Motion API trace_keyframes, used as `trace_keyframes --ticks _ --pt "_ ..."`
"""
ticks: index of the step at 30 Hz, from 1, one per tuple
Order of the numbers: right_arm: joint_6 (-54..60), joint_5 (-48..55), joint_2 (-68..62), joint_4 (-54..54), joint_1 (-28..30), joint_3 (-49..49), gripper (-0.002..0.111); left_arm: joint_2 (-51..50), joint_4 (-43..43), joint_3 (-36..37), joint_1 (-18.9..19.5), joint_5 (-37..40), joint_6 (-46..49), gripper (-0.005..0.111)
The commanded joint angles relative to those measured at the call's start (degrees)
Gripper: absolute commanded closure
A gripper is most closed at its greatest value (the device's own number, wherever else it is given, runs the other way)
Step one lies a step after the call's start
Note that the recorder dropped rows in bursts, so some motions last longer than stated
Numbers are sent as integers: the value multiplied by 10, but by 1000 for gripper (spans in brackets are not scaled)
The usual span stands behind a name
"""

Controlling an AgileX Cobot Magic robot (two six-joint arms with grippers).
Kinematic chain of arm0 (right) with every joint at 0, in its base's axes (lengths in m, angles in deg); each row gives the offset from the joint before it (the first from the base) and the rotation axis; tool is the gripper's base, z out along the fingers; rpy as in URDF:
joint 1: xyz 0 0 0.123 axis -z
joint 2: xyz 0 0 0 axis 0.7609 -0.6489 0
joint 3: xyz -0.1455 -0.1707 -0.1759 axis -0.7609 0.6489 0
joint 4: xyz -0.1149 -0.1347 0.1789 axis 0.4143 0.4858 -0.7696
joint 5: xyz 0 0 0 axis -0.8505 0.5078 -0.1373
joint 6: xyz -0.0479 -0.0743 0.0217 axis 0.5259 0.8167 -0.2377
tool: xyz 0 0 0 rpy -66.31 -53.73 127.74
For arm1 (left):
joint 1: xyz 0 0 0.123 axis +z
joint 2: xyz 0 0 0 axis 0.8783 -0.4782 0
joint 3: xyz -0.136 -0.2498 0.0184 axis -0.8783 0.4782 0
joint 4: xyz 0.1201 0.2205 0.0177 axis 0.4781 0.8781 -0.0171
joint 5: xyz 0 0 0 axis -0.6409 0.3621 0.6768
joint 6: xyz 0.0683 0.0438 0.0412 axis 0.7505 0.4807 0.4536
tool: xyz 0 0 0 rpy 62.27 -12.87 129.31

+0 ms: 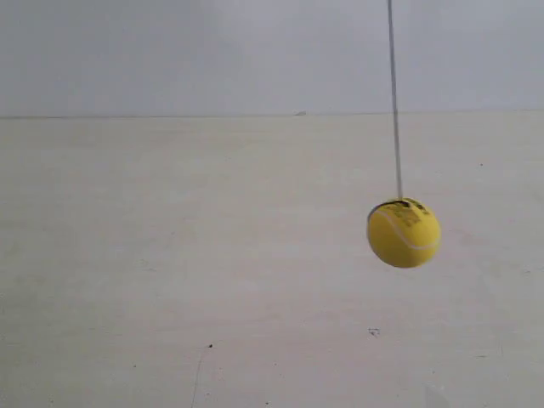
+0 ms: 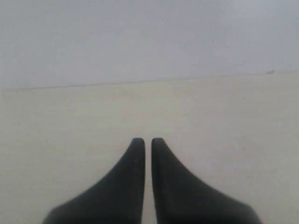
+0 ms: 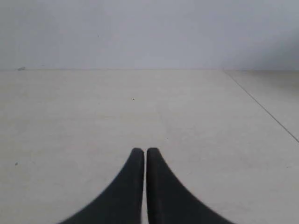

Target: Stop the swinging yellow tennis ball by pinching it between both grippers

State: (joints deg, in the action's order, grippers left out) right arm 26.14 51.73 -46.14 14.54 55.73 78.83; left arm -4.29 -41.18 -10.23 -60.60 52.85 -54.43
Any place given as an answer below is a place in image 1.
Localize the yellow tennis ball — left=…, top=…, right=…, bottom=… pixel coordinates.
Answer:
left=366, top=197, right=441, bottom=269

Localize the thin black hanging string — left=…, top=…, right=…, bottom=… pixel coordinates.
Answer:
left=386, top=0, right=404, bottom=201

